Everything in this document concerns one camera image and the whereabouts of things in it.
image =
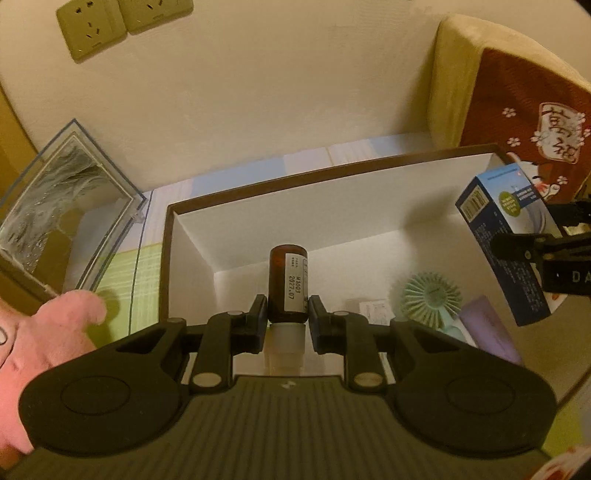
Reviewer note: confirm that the brown cardboard storage box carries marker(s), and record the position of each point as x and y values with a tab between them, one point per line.
323	207

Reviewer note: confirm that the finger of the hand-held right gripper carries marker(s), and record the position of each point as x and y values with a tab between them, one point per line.
572	213
517	247

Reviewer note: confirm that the small bottle with white cap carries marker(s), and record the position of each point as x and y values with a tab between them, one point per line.
286	277

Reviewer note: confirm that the mint green handheld fan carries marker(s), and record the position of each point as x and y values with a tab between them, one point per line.
429	295

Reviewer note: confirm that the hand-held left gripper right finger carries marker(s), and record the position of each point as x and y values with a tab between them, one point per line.
318	323

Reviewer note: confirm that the red cat print cushion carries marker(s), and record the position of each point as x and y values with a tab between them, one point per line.
508	92

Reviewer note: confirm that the pink starfish plush toy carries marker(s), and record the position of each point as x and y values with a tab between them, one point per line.
46	332

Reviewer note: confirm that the blue and white medicine box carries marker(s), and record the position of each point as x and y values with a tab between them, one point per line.
503	258

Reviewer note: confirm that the clear acrylic picture frame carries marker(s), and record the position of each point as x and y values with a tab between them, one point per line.
60	194

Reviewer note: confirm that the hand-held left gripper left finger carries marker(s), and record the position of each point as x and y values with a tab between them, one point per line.
258	318

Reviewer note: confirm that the wooden panel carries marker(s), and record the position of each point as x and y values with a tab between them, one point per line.
11	138

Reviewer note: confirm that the small white sachet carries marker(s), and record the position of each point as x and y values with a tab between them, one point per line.
375	310

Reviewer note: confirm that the beige wall socket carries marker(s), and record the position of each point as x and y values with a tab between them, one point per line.
90	30
154	14

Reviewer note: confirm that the purple packet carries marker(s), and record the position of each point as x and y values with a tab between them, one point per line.
489	332

